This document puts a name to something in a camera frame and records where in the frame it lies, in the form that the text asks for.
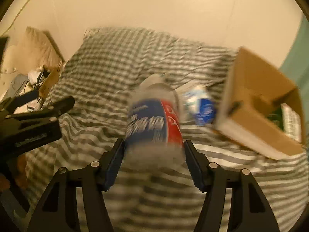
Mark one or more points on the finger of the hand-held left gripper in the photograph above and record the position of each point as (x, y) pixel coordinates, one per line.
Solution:
(56, 107)

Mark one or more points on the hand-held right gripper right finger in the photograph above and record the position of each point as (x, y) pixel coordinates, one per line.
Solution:
(194, 166)

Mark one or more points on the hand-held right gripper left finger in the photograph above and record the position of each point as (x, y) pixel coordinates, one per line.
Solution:
(115, 164)

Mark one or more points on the clear plastic bottle blue label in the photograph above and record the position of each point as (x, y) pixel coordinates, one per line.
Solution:
(154, 123)

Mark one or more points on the small brown cardboard box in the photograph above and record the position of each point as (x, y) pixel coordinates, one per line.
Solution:
(49, 81)

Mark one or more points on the blue and white carton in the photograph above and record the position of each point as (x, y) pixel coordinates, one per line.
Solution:
(200, 106)

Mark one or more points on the beige pillow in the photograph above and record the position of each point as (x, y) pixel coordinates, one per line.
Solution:
(39, 46)

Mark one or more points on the white padded headboard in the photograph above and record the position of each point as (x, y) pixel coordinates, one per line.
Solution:
(9, 62)

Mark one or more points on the grey striped blanket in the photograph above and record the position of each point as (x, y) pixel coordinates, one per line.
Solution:
(144, 101)

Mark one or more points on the green and white packet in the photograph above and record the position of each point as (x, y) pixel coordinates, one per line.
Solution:
(288, 122)

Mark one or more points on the teal curtain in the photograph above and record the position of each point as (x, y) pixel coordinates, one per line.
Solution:
(297, 53)

